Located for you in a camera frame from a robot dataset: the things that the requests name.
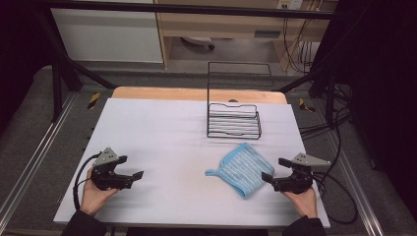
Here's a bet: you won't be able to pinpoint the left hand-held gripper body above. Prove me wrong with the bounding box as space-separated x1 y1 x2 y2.
90 147 134 191

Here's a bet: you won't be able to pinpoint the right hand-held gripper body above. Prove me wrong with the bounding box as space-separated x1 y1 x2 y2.
271 152 332 195

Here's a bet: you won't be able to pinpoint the blue striped cloth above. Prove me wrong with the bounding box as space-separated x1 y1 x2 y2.
205 142 275 200

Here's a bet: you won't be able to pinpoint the black wire rack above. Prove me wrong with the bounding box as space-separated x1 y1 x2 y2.
207 61 275 141

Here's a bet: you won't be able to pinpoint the person's right hand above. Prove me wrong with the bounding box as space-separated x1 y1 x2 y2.
283 187 319 219

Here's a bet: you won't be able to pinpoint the person's left hand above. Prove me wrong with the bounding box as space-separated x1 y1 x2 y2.
80 179 120 215

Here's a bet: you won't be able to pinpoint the white table cover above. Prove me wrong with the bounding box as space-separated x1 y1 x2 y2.
53 97 331 229

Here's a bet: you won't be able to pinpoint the yellow black tape marker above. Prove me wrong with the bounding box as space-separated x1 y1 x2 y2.
298 97 317 113
87 91 101 110

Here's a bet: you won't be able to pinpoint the white cabinet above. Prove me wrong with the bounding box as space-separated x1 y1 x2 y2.
50 8 164 64

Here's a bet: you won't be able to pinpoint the office chair base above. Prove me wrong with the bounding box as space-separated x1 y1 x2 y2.
180 35 216 51

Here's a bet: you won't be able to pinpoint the wooden desk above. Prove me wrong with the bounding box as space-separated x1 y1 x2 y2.
153 0 339 71

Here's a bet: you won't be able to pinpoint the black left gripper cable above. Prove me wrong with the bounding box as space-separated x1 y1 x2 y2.
72 151 102 211

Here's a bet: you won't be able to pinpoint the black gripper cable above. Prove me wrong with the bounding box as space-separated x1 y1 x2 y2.
72 151 102 211
311 171 359 226

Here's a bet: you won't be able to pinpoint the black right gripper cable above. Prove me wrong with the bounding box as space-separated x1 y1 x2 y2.
311 171 359 226

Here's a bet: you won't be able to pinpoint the black floor cables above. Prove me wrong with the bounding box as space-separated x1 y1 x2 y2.
298 84 353 141

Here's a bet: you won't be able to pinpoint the aluminium rail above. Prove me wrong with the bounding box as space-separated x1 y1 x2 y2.
328 129 386 236
0 93 79 215

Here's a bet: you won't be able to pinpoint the black metal frame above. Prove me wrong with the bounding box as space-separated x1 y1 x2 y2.
33 0 350 127

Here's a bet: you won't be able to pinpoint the hanging black cables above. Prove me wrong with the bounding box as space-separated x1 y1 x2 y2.
282 16 317 74

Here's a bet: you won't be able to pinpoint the white wall socket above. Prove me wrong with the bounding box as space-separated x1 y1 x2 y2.
276 0 304 11

